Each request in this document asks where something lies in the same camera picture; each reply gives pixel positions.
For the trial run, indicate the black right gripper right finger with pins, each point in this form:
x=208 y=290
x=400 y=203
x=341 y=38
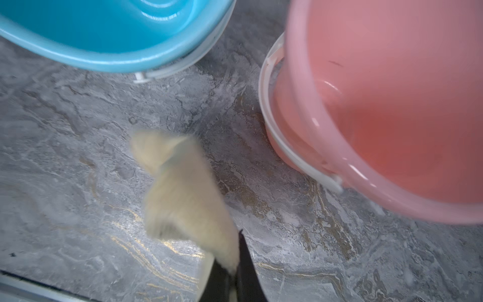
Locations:
x=248 y=288

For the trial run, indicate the teal plastic bucket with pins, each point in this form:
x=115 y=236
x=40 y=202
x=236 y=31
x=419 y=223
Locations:
x=151 y=39

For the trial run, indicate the pink plastic bucket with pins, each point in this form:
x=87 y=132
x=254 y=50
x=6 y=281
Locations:
x=384 y=97

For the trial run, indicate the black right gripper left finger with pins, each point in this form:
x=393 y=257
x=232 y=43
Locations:
x=215 y=282

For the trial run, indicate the yellow cleaning cloth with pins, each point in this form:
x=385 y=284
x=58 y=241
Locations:
x=184 y=201

